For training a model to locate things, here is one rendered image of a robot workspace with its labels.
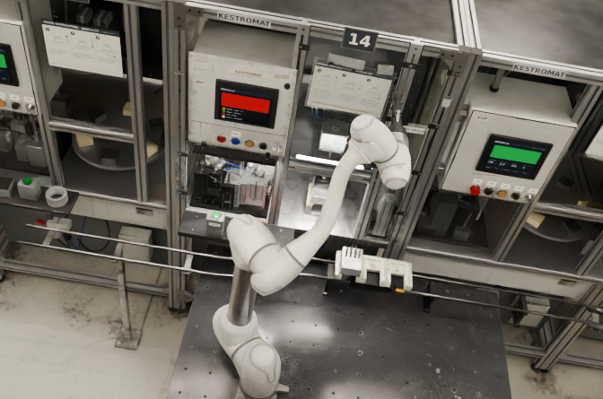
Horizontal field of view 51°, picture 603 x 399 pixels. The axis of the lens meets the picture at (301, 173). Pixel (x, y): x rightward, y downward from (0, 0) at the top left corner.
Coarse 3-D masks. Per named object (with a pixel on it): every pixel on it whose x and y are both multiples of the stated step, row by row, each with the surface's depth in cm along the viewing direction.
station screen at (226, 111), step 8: (224, 88) 249; (248, 96) 250; (256, 96) 250; (264, 96) 249; (272, 96) 249; (224, 112) 257; (232, 112) 257; (240, 112) 256; (248, 112) 256; (256, 112) 256; (264, 112) 255; (232, 120) 260; (240, 120) 259; (248, 120) 259; (256, 120) 259; (264, 120) 258
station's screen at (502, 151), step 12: (504, 144) 253; (516, 144) 253; (492, 156) 258; (504, 156) 258; (516, 156) 257; (528, 156) 256; (540, 156) 256; (492, 168) 263; (504, 168) 262; (516, 168) 261; (528, 168) 260
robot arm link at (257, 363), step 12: (240, 348) 260; (252, 348) 255; (264, 348) 255; (240, 360) 257; (252, 360) 252; (264, 360) 252; (276, 360) 254; (240, 372) 259; (252, 372) 252; (264, 372) 251; (276, 372) 255; (252, 384) 255; (264, 384) 254; (276, 384) 262; (252, 396) 263; (264, 396) 262
